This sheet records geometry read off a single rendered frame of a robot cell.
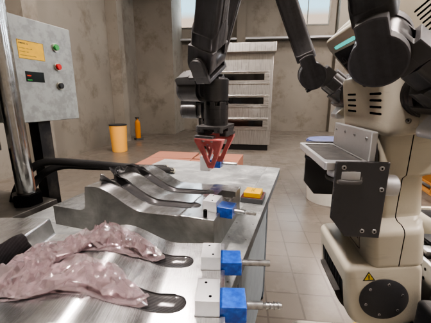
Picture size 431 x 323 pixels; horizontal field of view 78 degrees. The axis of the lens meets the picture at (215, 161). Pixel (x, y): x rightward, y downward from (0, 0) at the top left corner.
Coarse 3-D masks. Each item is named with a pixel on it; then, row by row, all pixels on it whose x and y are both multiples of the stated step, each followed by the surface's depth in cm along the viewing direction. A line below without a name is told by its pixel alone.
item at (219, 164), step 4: (200, 156) 96; (212, 156) 98; (200, 160) 96; (204, 160) 95; (200, 164) 96; (204, 164) 96; (216, 164) 94; (220, 164) 94; (224, 164) 95; (228, 164) 95; (232, 164) 94; (236, 164) 94; (200, 168) 97; (204, 168) 96; (208, 168) 95
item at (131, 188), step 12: (120, 168) 83; (132, 168) 85; (144, 168) 88; (108, 180) 75; (120, 180) 78; (156, 180) 86; (132, 192) 75; (144, 192) 76; (180, 192) 81; (192, 192) 82; (204, 192) 81; (156, 204) 72; (168, 204) 73; (180, 204) 72; (192, 204) 71
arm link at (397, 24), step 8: (392, 24) 37; (400, 24) 37; (408, 24) 38; (400, 32) 35; (408, 32) 37; (416, 32) 37; (424, 32) 36; (408, 40) 35; (416, 40) 35; (424, 40) 35; (416, 48) 35; (424, 48) 35; (416, 56) 36; (424, 56) 36; (416, 64) 37; (408, 72) 38
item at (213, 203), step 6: (210, 198) 67; (216, 198) 67; (222, 198) 69; (204, 204) 66; (210, 204) 65; (216, 204) 65; (222, 204) 67; (228, 204) 67; (234, 204) 67; (210, 210) 66; (216, 210) 65; (222, 210) 65; (228, 210) 65; (234, 210) 66; (240, 210) 65; (246, 210) 65; (222, 216) 65; (228, 216) 65
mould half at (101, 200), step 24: (96, 192) 71; (120, 192) 72; (168, 192) 81; (216, 192) 79; (72, 216) 76; (96, 216) 73; (120, 216) 70; (144, 216) 67; (168, 216) 65; (192, 216) 63; (216, 216) 63; (168, 240) 67; (192, 240) 64; (216, 240) 64
